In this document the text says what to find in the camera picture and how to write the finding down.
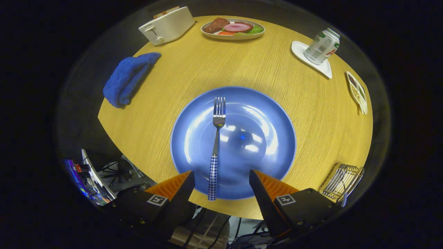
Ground fork with checked handle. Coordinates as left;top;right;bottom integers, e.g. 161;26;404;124
208;97;226;201

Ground white square coaster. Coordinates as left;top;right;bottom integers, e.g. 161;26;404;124
291;41;333;79

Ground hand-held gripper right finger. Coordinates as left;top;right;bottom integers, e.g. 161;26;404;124
249;169;346;239

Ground white toaster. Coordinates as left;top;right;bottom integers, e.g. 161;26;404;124
138;6;196;46

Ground grey oval food plate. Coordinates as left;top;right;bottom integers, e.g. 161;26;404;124
201;17;266;40

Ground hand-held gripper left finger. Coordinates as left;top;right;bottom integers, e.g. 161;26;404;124
104;170;196;239

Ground blue round plate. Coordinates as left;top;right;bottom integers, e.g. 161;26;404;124
170;86;297;200

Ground brown toast slices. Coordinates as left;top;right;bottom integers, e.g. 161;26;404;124
153;6;180;19

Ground pink ham slice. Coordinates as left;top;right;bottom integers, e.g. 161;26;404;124
223;22;254;34

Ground lit computer screen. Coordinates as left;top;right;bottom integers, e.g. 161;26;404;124
64;158;91;200

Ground white drink bottle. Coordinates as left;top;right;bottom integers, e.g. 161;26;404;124
304;28;341;65

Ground grey laptop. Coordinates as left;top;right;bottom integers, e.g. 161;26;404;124
81;149;116;205

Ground metal wire cutlery basket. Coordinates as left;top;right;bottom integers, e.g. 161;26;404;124
318;163;365;208

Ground white divided snack tray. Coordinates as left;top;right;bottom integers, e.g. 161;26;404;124
346;71;368;115

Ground brown meat slice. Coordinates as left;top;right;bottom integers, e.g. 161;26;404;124
203;18;230;34

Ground blue folded towel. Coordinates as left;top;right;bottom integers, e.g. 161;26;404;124
103;52;162;108

